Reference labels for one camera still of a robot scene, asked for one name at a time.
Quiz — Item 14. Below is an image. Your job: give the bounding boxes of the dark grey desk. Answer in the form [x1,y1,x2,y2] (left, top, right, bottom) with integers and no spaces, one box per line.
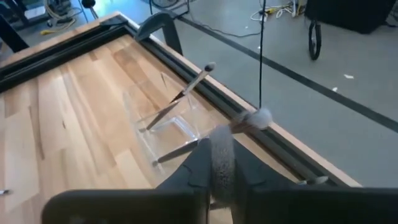
[0,13,31,54]

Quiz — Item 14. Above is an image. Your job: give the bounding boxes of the black box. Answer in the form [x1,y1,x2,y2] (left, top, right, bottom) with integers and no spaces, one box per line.
[303,0,398,35]

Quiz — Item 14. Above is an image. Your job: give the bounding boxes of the yellow cables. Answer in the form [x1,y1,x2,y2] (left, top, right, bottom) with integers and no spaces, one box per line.
[39,0,78,35]

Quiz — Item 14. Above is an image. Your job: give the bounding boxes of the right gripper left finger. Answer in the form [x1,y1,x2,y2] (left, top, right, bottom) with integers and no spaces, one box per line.
[41,138,213,224]

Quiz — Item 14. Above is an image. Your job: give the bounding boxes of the thick grey-headed powder brush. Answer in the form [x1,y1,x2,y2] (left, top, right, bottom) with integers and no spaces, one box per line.
[208,124,238,210]

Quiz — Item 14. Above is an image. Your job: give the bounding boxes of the long black floor cable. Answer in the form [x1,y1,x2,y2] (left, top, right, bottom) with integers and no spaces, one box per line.
[258,0,267,110]

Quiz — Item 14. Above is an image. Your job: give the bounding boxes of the makeup brush long pale ferrule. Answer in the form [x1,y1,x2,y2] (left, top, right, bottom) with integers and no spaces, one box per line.
[144,61,216,131]

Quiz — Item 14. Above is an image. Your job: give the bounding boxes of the grey camera mount clamp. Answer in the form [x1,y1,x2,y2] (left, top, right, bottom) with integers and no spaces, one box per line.
[134,11,184,56]

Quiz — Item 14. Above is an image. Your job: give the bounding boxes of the black coiled cable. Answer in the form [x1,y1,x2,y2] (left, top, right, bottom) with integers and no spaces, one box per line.
[307,19,323,62]

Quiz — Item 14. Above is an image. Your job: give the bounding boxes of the thin black floor cable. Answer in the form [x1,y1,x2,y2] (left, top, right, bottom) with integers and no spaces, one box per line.
[149,0,262,39]

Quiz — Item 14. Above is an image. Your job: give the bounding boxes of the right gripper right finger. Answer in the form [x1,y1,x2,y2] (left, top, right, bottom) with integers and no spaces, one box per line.
[231,140,398,224]

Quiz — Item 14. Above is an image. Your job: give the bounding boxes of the clear acrylic brush organizer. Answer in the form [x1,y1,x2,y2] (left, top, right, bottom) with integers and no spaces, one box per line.
[121,72,224,175]

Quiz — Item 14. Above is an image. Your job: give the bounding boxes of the white and yellow cable bundle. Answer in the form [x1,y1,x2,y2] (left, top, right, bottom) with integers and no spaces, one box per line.
[249,0,308,23]

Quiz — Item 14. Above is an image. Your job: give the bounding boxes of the makeup brush white fluffy head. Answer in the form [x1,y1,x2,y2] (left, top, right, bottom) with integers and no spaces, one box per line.
[151,107,274,167]

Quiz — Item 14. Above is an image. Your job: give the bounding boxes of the black aluminium table frame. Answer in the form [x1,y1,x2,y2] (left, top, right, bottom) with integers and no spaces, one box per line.
[0,14,341,187]

